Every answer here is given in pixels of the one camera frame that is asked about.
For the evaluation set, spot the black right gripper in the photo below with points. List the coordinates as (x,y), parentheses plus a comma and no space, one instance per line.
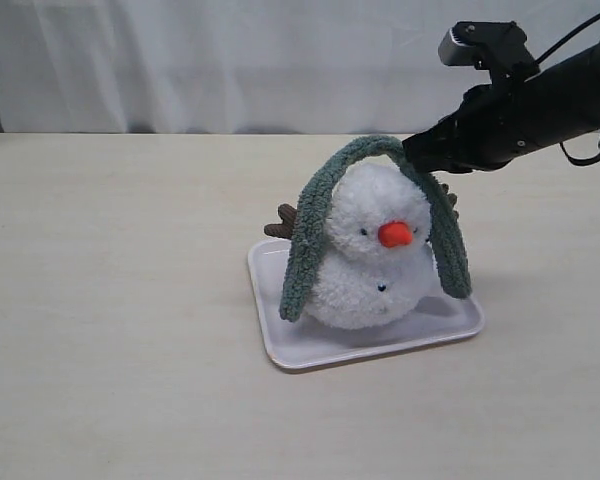
(483,134)

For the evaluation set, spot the green knitted scarf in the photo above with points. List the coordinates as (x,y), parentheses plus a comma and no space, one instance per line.
(303,224)

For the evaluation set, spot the white plush snowman toy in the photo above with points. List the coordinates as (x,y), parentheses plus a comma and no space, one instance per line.
(378,263)

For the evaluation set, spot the white rectangular plastic tray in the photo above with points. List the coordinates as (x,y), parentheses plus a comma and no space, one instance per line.
(307,344)

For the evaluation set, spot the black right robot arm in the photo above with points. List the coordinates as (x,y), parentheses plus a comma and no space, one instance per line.
(561,103)

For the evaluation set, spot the white backdrop curtain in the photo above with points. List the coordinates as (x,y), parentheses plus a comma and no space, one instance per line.
(236,67)

